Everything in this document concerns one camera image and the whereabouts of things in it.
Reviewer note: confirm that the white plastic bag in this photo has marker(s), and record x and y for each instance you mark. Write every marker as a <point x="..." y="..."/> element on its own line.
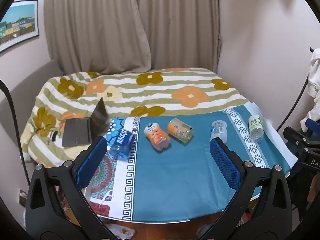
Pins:
<point x="121" y="231"/>

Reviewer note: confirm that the person's right hand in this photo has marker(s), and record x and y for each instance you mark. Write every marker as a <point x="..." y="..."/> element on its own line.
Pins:
<point x="313" y="190"/>

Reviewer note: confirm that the small black device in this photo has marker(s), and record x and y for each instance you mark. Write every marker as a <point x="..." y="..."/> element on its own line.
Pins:
<point x="54" y="135"/>

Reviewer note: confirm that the white cloth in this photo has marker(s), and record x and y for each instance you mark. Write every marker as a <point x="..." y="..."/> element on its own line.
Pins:
<point x="315" y="80"/>

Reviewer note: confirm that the grey upholstered headboard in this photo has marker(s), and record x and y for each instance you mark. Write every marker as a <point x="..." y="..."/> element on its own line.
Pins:
<point x="22" y="90"/>

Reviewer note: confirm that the wall poster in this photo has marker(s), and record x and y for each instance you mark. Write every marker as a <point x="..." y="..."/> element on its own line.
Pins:
<point x="18" y="25"/>

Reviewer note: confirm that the clear bottle green label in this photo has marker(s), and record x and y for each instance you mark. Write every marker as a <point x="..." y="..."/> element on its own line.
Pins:
<point x="256" y="127"/>

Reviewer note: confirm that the beige curtain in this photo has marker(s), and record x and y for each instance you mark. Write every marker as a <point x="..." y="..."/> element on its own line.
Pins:
<point x="95" y="27"/>
<point x="182" y="25"/>

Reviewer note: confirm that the blue plastic bottle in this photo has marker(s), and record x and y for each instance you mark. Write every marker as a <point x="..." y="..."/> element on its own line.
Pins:
<point x="122" y="143"/>

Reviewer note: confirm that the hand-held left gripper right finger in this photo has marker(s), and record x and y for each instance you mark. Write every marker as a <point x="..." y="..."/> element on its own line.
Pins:
<point x="225" y="163"/>

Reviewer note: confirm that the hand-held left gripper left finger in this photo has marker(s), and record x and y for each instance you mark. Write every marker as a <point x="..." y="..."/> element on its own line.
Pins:
<point x="93" y="161"/>

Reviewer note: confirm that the orange pink shaped bottle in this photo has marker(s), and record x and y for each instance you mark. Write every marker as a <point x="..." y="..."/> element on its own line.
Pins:
<point x="157" y="136"/>

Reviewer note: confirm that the clear bottle orange label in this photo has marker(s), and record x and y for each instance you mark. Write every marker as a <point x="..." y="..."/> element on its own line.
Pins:
<point x="180" y="130"/>

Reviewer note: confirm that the floral striped blanket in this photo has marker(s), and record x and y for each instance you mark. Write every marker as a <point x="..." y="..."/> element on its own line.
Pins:
<point x="155" y="92"/>

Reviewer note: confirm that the grey laptop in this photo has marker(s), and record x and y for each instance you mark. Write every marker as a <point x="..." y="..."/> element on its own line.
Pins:
<point x="76" y="132"/>

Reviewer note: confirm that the teal patterned tablecloth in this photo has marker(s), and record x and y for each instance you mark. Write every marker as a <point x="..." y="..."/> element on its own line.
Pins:
<point x="175" y="177"/>

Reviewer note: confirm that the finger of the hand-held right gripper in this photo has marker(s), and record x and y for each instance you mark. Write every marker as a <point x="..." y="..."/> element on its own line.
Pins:
<point x="296" y="136"/>
<point x="313" y="124"/>

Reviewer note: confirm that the clear bottle white label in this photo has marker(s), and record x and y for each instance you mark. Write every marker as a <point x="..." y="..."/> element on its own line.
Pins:
<point x="219" y="130"/>

